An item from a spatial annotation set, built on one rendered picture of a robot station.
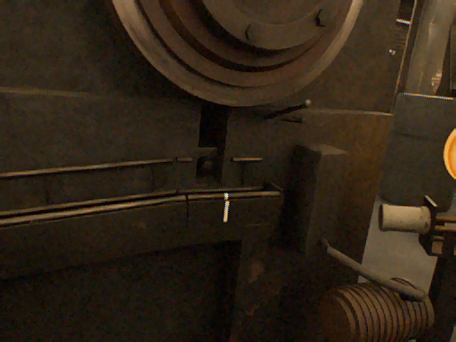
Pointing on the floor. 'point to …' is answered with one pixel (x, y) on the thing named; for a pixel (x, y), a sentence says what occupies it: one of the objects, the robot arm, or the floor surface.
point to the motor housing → (373, 313)
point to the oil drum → (419, 152)
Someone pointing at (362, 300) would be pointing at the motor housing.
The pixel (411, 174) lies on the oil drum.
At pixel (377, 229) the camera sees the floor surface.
